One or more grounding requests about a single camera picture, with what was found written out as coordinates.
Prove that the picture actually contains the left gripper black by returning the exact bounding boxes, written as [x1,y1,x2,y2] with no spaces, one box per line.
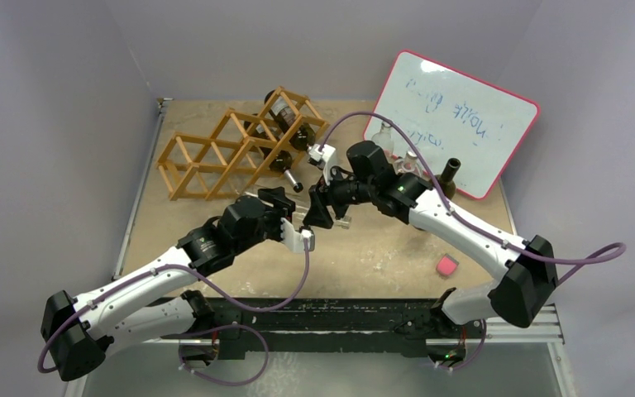
[234,188,295,255]

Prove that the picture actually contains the clear square glass bottle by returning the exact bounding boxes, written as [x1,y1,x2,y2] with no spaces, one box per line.
[287,203,352,230]

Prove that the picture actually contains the olive green wine bottle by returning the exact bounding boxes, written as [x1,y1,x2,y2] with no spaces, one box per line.
[249,124,303,193]

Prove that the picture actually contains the dark bottle beige label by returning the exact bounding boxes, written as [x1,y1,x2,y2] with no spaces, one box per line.
[263,90,324,155]

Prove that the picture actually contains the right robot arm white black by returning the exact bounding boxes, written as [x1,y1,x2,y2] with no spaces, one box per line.
[303,141,558,337]

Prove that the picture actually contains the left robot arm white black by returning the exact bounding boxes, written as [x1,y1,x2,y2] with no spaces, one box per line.
[36,188,315,381]

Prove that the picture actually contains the wooden lattice wine rack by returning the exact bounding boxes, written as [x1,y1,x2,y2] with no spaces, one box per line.
[155,87,329,201]

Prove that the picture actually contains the clear bottle green label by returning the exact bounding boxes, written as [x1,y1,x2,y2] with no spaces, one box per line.
[394,151,423,177]

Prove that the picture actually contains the dark green wine bottle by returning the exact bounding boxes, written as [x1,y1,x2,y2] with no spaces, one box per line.
[434,157,461,199]

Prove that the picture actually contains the pink eraser block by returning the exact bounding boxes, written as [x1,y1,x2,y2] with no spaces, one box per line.
[436,254,459,278]

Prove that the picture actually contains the pink framed whiteboard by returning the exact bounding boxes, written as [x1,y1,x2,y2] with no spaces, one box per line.
[374,50,541,199]

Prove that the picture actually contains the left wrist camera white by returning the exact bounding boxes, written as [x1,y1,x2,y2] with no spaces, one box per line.
[294,227,315,252]

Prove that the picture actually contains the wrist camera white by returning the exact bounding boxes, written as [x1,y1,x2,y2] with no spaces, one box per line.
[308,143,338,185]
[294,227,315,252]

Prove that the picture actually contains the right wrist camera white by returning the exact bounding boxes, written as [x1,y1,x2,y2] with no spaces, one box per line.
[308,143,338,185]

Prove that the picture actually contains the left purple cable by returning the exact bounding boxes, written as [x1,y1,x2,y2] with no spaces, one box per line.
[36,235,312,375]

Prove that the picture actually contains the purple cable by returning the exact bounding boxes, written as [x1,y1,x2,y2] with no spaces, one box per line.
[317,112,627,267]
[36,235,312,375]

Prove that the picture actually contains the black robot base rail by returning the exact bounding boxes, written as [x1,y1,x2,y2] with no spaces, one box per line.
[182,298,484,364]

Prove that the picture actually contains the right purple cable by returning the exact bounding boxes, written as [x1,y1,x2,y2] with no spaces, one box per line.
[317,112,627,267]

